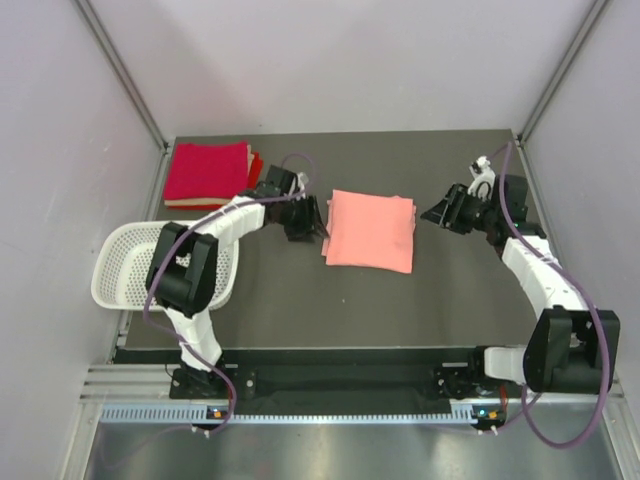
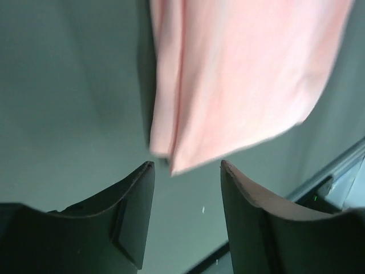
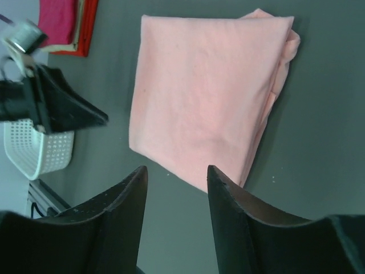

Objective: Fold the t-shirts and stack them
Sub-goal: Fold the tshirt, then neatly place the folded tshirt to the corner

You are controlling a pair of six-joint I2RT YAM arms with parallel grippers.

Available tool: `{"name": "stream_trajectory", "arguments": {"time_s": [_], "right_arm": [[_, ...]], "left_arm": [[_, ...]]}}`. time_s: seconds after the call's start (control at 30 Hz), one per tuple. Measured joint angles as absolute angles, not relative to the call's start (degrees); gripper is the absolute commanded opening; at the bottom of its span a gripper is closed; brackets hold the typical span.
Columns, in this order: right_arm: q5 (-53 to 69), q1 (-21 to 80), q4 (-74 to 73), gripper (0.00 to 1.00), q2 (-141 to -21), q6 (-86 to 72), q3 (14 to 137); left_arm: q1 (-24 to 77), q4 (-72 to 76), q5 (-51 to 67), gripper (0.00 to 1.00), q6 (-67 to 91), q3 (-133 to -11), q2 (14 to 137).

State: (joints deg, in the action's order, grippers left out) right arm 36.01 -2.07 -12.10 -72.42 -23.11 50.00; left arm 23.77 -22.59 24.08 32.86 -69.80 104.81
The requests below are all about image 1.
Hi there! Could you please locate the salmon pink t-shirt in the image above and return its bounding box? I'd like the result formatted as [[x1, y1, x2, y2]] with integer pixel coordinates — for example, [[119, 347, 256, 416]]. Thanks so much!
[[322, 189, 417, 274]]

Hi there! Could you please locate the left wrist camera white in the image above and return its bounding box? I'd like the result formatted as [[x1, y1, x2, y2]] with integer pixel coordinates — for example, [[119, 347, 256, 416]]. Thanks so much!
[[294, 172, 311, 193]]

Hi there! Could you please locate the grey slotted cable duct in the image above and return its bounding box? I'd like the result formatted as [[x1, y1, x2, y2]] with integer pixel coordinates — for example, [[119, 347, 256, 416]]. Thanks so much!
[[100, 403, 506, 426]]

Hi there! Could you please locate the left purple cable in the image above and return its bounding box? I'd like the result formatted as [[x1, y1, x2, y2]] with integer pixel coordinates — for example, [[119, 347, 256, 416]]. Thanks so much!
[[99, 152, 321, 471]]

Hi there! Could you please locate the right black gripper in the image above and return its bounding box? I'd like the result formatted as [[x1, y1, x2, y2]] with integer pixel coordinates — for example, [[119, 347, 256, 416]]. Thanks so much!
[[421, 183, 499, 235]]

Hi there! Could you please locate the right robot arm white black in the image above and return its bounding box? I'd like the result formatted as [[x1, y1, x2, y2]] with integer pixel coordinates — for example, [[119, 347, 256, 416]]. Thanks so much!
[[421, 175, 615, 396]]

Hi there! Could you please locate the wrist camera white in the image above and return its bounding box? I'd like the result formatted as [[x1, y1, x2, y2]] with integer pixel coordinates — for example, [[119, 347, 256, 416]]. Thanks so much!
[[294, 172, 311, 193], [467, 156, 496, 201]]

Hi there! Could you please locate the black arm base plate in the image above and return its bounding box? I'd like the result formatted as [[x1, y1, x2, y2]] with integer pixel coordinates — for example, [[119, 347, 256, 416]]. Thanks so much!
[[169, 349, 526, 401]]

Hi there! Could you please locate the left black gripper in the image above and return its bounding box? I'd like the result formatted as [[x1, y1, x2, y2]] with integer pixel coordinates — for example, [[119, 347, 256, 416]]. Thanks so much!
[[278, 194, 328, 243]]

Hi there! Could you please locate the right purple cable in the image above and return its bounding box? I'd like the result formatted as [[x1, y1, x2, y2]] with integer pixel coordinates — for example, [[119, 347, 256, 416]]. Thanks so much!
[[487, 140, 616, 447]]

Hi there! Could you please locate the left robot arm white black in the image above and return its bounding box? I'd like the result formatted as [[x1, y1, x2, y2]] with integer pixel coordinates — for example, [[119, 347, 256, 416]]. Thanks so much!
[[143, 166, 329, 397]]

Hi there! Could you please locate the right aluminium frame post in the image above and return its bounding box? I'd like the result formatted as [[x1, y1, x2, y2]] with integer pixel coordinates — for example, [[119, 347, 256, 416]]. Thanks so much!
[[516, 0, 612, 147]]

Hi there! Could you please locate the white perforated plastic basket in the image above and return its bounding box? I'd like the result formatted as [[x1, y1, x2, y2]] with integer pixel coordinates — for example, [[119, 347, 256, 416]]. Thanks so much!
[[91, 221, 240, 311]]

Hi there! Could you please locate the purple cable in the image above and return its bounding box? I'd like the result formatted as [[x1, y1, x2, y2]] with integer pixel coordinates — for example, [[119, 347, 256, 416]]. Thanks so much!
[[487, 140, 616, 447], [99, 152, 321, 471]]

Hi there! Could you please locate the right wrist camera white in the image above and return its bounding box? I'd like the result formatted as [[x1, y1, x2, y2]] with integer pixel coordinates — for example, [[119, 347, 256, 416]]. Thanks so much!
[[467, 156, 496, 201]]

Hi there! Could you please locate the aluminium frame post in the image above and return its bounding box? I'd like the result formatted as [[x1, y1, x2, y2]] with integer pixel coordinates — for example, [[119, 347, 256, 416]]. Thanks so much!
[[516, 0, 612, 147], [70, 0, 169, 151]]

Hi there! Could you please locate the folded magenta t-shirt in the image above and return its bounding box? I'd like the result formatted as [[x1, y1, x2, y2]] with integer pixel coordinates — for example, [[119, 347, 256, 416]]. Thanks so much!
[[163, 142, 250, 202]]

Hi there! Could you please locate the folded red t-shirt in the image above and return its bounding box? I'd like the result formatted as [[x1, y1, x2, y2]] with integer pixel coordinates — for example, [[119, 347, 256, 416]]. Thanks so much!
[[164, 153, 264, 211]]

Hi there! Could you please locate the left aluminium frame post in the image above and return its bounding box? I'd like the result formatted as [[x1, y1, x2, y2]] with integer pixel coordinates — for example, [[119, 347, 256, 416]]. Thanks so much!
[[70, 0, 169, 151]]

